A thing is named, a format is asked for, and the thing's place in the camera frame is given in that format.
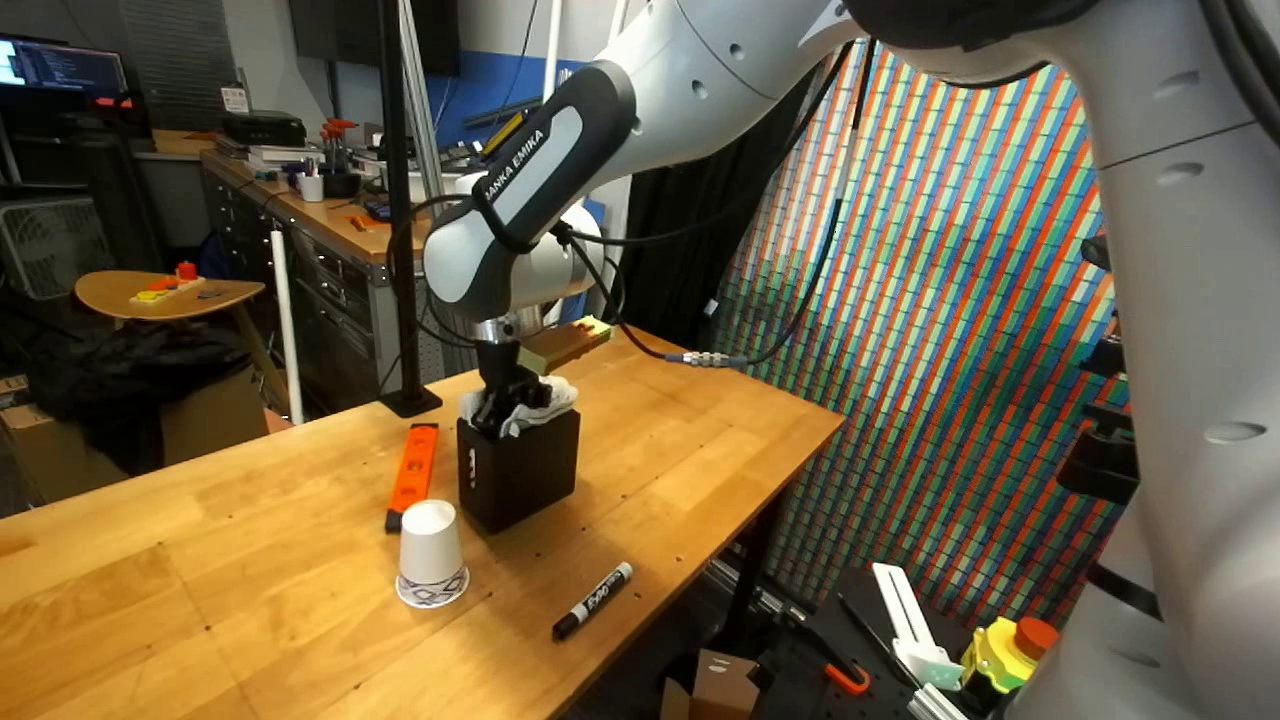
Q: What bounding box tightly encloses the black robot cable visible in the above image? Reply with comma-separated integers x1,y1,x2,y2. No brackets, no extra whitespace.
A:
547,194,858,371

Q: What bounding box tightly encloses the orange utility tool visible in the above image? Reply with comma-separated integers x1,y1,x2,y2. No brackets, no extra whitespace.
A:
381,422,443,538

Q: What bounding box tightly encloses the black camera stand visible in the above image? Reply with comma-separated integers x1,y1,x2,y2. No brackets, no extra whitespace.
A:
1056,311,1139,507

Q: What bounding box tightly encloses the white paper cup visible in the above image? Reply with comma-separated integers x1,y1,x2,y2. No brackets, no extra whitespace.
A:
392,496,472,611

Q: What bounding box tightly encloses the wooden top workbench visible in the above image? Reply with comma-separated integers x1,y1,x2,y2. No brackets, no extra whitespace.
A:
194,145,472,413

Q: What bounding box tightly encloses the black bag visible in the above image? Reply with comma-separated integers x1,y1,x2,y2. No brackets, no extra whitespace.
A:
23,315,255,475

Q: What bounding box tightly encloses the black marker pen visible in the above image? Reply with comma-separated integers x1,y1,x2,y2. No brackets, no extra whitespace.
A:
547,556,640,643

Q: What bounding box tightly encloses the black vertical pole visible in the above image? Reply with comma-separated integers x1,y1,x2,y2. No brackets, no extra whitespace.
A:
377,0,448,422

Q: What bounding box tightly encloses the round wooden stool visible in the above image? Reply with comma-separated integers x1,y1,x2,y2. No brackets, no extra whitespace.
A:
73,265,272,328

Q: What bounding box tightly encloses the large cardboard box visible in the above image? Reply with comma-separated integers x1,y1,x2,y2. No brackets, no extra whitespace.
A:
0,365,276,512

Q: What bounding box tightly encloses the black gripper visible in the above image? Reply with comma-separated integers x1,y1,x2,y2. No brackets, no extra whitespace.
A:
472,336,553,441

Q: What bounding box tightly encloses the white cloth towel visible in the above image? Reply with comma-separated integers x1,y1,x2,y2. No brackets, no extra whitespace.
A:
497,371,584,445

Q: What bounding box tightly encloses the brown yellow wrist camera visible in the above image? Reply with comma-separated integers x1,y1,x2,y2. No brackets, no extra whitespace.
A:
515,315,617,375

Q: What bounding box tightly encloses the black perforated box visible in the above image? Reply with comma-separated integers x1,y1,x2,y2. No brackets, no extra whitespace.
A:
451,405,584,538

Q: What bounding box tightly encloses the multicoloured patterned panel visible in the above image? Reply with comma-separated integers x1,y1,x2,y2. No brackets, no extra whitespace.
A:
710,36,1136,638

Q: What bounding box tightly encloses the brown cardboard box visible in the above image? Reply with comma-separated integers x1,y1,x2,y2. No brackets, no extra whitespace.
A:
656,643,767,720

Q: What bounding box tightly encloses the short white slanted pole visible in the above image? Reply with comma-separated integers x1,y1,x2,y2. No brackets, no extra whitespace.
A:
267,227,311,427

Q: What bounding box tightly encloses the small red yellow object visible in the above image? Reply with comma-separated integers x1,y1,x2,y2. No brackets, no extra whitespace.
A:
129,259,213,311

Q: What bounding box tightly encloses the yellow emergency stop button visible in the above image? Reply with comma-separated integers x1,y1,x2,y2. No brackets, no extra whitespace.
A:
959,611,1065,698

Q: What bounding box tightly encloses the computer monitor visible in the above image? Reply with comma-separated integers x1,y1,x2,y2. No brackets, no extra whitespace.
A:
0,33,132,100

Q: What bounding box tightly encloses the white metal bracket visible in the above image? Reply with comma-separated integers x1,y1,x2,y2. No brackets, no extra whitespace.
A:
866,562,966,692

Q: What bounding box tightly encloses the orange handled clamp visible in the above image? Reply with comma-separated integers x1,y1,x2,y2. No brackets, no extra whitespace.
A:
795,638,881,702

